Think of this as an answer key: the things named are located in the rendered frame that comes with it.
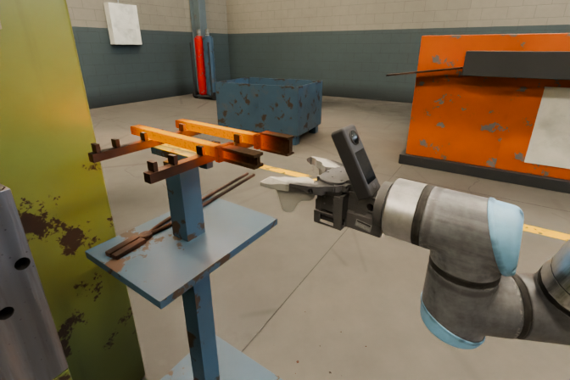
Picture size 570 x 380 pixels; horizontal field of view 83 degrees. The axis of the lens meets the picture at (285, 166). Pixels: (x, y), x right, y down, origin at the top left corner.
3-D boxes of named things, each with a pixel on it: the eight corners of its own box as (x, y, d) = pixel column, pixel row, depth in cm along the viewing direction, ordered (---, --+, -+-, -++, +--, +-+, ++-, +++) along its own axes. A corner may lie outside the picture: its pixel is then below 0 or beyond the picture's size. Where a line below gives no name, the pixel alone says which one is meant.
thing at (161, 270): (277, 224, 95) (277, 218, 94) (161, 310, 64) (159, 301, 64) (206, 198, 111) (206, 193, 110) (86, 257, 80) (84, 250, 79)
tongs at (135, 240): (246, 174, 127) (246, 171, 127) (255, 176, 125) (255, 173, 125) (105, 255, 78) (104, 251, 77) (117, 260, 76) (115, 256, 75)
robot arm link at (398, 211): (416, 197, 42) (433, 175, 50) (379, 188, 45) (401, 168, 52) (406, 254, 45) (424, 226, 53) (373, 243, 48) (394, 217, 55)
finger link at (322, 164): (305, 181, 67) (324, 199, 59) (306, 153, 65) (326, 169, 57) (319, 179, 68) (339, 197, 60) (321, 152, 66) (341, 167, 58)
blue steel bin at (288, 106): (321, 131, 465) (323, 80, 440) (298, 146, 397) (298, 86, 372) (249, 123, 515) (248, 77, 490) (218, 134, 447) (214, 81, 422)
